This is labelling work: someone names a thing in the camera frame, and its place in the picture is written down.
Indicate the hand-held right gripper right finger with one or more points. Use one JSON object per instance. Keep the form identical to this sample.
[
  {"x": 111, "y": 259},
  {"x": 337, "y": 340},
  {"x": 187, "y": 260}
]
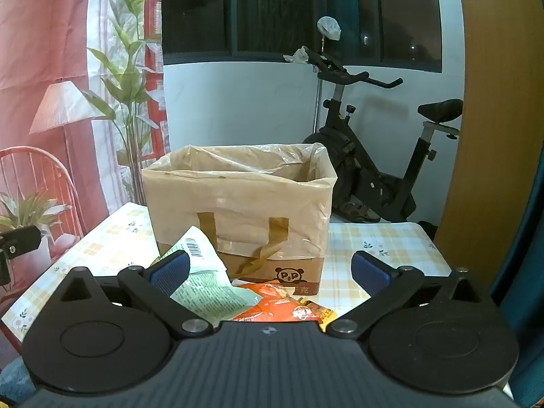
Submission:
[{"x": 370, "y": 274}]

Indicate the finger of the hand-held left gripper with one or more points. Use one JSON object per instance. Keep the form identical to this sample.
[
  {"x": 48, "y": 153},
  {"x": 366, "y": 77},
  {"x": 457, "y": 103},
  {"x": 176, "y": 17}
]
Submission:
[{"x": 19, "y": 241}]

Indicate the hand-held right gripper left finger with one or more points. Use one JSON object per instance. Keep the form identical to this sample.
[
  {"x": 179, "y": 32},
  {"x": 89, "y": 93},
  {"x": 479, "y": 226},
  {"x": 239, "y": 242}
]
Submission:
[{"x": 170, "y": 271}]

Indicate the white green snack packet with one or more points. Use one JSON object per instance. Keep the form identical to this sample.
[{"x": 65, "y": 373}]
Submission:
[{"x": 204, "y": 301}]

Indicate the yellow brown snack packet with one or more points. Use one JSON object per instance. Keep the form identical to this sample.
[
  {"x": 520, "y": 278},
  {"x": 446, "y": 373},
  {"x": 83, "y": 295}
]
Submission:
[{"x": 325, "y": 316}]

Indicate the translucent plastic bag liner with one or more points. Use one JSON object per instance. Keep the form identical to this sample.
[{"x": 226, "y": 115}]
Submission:
[{"x": 238, "y": 204}]

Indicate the panda print cardboard box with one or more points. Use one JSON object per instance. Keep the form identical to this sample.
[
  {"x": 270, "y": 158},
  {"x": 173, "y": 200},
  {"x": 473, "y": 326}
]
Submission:
[{"x": 272, "y": 270}]

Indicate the orange snack packet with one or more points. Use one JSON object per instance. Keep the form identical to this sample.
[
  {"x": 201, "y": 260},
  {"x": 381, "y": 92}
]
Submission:
[{"x": 272, "y": 306}]

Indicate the checked floral tablecloth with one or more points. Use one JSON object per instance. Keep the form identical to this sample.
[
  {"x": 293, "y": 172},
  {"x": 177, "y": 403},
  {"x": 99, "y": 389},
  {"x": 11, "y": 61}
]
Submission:
[{"x": 374, "y": 238}]

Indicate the brown sandals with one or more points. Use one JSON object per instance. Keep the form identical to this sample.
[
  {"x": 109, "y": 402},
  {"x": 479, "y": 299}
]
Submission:
[{"x": 359, "y": 211}]

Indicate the black exercise bike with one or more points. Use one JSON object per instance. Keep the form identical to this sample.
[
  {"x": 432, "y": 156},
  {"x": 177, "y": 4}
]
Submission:
[{"x": 340, "y": 144}]

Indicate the blue curtain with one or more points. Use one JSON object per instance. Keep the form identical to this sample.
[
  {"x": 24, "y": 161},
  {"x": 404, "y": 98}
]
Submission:
[{"x": 527, "y": 289}]

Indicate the red printed curtain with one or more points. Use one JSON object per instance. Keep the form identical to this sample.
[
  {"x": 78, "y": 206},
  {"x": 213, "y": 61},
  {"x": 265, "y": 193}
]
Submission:
[{"x": 42, "y": 29}]

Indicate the wooden door panel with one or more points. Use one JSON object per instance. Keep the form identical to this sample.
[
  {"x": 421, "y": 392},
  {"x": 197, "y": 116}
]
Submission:
[{"x": 497, "y": 93}]

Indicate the crumpled white cloth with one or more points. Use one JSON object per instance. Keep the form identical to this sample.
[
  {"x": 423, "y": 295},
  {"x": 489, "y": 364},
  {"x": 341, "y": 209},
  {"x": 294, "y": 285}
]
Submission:
[{"x": 298, "y": 55}]

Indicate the white plastic bag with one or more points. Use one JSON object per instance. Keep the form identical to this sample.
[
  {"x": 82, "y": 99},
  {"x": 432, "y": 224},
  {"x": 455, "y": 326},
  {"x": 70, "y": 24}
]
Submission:
[{"x": 329, "y": 27}]

